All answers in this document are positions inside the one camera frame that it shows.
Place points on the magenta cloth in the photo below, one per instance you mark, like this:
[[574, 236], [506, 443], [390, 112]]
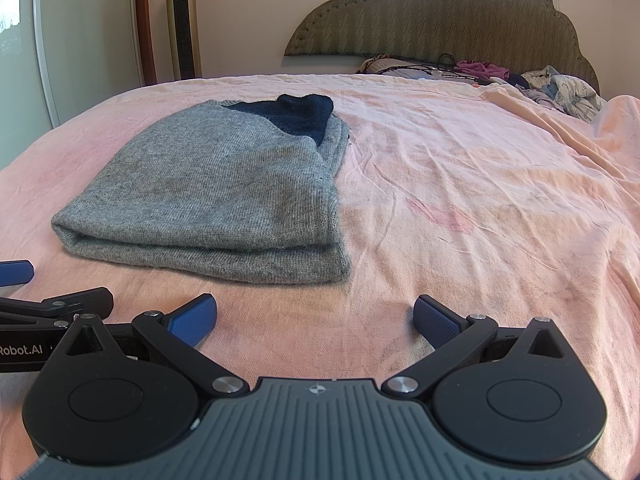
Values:
[[480, 70]]

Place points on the gold tower fan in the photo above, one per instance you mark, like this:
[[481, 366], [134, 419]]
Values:
[[183, 25]]

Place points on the grey sweater with navy sleeves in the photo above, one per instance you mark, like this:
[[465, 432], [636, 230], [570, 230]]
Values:
[[210, 185]]

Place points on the olive padded headboard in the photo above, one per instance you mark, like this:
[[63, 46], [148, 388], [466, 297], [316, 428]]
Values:
[[425, 15]]

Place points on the pile of light clothes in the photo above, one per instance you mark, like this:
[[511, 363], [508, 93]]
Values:
[[565, 90]]

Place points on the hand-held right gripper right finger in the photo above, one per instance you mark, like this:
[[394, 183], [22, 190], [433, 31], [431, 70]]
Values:
[[437, 319]]

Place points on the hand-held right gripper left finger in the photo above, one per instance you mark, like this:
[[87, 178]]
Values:
[[192, 319]]

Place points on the pink bed sheet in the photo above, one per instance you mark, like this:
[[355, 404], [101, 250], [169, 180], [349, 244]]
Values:
[[475, 200]]

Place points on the frosted glass sliding door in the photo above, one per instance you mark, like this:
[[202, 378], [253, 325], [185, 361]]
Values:
[[75, 60]]

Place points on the peach blanket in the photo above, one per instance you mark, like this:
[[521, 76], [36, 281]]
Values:
[[590, 130]]

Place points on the brown wooden door frame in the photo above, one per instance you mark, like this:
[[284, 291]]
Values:
[[144, 25]]

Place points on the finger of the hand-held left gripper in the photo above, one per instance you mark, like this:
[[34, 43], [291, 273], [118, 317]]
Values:
[[75, 302], [15, 272]]

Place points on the patterned pillow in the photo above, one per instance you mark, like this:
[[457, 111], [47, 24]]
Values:
[[385, 65]]

